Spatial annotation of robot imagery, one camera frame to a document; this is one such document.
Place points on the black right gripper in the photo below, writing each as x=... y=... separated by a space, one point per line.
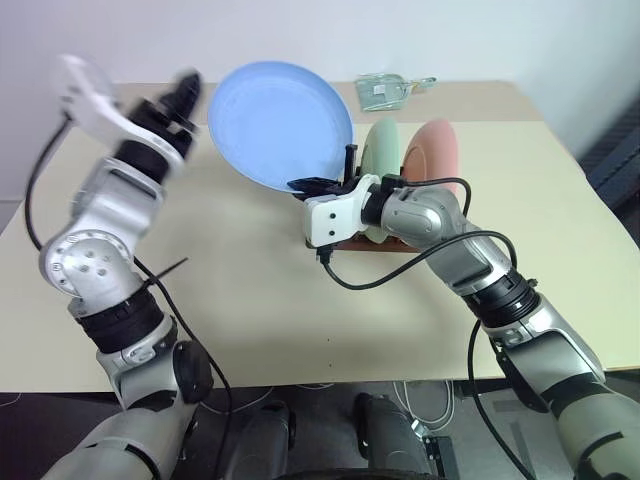
x=346 y=187

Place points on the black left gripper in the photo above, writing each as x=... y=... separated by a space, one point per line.
x=152 y=117

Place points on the blue plate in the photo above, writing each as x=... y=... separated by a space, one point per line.
x=280 y=125

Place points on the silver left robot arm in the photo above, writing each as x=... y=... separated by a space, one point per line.
x=85 y=255

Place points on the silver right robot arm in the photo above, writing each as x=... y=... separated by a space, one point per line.
x=425 y=220

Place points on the wooden dish rack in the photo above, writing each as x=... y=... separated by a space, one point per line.
x=370 y=245

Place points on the green plate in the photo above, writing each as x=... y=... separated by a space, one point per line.
x=382 y=150

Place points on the clear plastic bag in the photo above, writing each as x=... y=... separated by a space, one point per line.
x=382 y=92

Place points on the pink plate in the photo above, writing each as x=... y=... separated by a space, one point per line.
x=432 y=152

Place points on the dark rounded shape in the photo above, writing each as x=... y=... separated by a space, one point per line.
x=390 y=435
x=262 y=440

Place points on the small black box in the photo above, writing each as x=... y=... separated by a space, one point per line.
x=442 y=457

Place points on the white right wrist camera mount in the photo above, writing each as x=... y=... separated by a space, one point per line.
x=330 y=220

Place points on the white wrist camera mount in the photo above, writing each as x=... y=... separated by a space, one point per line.
x=330 y=220
x=95 y=107

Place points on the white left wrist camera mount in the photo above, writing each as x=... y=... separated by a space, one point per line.
x=95 y=107

